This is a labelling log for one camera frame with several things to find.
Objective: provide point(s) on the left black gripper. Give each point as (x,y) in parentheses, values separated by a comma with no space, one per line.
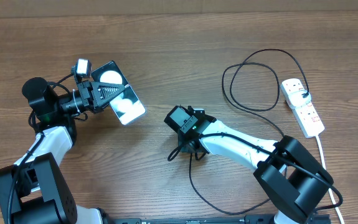
(93,96)

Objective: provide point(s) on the black Galaxy phone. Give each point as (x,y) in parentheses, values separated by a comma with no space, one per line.
(123,100)

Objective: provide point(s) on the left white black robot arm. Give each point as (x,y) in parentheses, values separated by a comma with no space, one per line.
(33,189)

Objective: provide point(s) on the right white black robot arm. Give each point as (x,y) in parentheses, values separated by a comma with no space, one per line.
(292,178)

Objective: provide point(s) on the white charger plug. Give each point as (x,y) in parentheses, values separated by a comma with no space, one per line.
(298,99)

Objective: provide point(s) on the white power strip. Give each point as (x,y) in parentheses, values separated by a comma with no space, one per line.
(306,116)

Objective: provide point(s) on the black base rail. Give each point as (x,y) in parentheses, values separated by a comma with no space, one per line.
(194,220)

